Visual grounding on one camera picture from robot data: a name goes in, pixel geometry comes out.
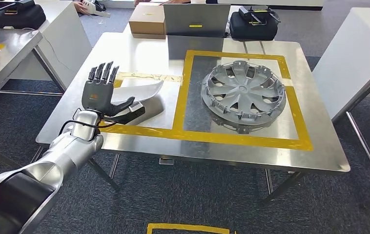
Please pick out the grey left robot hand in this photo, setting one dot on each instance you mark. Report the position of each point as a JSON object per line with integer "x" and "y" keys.
{"x": 97, "y": 95}

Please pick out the white curved car body part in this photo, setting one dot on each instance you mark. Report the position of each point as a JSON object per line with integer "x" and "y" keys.
{"x": 139, "y": 92}

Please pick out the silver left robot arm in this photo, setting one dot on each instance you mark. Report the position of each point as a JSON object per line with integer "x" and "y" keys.
{"x": 59, "y": 158}

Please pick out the white cabinet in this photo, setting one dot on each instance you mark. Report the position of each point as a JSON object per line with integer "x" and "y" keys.
{"x": 65, "y": 48}

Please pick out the white handheld device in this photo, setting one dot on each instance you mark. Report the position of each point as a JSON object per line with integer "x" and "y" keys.
{"x": 99, "y": 11}

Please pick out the brown cardboard box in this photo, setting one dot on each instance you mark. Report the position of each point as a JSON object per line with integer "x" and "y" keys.
{"x": 146, "y": 21}

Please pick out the person's hand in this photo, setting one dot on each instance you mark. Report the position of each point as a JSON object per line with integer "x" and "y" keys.
{"x": 141, "y": 2}
{"x": 80, "y": 7}

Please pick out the black carrying case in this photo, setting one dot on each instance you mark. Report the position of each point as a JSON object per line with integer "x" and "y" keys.
{"x": 253, "y": 32}
{"x": 20, "y": 19}

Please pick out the grey laptop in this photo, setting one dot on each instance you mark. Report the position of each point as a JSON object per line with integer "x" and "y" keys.
{"x": 194, "y": 17}

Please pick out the silver wheel hubcap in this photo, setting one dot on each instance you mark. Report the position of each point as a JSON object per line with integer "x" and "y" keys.
{"x": 243, "y": 93}

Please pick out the white panel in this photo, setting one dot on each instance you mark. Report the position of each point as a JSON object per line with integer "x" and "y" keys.
{"x": 350, "y": 71}

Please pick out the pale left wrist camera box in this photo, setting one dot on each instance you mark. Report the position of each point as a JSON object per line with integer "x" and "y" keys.
{"x": 133, "y": 113}

